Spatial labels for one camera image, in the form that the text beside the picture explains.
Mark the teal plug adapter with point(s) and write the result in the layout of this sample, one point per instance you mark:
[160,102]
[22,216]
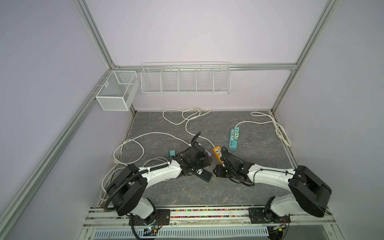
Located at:
[171,153]

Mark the black power strip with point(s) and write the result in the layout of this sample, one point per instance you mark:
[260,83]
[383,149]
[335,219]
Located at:
[203,175]

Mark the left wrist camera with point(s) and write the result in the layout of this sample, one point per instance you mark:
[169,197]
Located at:
[196,151]

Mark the teal power strip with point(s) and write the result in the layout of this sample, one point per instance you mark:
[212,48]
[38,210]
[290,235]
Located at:
[234,137]

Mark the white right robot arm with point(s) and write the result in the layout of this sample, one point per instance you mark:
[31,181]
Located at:
[308,193]

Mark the white mesh box basket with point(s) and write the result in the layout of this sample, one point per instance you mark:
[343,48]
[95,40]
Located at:
[118,91]

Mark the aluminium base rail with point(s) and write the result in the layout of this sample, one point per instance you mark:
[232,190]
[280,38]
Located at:
[210,223]

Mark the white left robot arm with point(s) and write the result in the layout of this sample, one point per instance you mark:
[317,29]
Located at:
[125,193]

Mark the white wire wall basket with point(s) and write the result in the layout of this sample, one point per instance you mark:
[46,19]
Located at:
[186,78]

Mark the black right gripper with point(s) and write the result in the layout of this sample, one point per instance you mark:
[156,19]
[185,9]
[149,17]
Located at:
[218,172]

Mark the orange power strip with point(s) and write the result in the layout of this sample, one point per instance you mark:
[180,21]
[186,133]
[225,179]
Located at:
[218,153]

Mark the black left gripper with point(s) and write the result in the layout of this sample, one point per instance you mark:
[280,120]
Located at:
[206,161]

